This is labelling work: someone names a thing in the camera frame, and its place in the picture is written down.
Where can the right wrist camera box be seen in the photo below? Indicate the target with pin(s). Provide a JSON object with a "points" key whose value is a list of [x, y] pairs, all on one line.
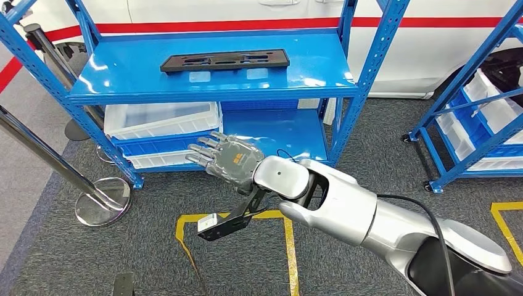
{"points": [[220, 228]]}

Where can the chrome stanchion post with base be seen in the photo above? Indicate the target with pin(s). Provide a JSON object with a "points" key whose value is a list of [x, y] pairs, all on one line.
{"points": [[102, 202]]}

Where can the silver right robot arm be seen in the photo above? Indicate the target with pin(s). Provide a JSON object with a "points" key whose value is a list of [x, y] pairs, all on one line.
{"points": [[347, 208]]}

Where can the black stanchion post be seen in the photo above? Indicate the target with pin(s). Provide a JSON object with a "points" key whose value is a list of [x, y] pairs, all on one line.
{"points": [[45, 49]]}

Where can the dark round stanchion base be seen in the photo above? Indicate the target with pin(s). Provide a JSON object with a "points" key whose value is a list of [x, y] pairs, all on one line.
{"points": [[75, 131]]}

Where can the black plastic plate frame part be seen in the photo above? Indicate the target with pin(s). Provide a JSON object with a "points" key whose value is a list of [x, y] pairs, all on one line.
{"points": [[173, 65]]}

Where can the red barrier belt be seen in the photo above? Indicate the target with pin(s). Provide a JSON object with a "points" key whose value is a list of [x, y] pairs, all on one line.
{"points": [[204, 26]]}

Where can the black robot foot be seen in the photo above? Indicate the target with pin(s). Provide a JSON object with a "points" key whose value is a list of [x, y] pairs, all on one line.
{"points": [[122, 286]]}

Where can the blue plastic crate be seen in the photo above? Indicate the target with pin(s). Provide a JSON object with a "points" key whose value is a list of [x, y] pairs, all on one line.
{"points": [[155, 145], [472, 122]]}

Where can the blue metal shelf rack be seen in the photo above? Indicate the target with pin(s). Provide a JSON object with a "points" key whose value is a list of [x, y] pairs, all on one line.
{"points": [[122, 73]]}

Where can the blue shelf rack on casters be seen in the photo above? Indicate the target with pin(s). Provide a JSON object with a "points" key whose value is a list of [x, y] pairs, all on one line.
{"points": [[463, 77]]}

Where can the white car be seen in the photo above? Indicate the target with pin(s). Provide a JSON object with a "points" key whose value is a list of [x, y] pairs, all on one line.
{"points": [[408, 53]]}

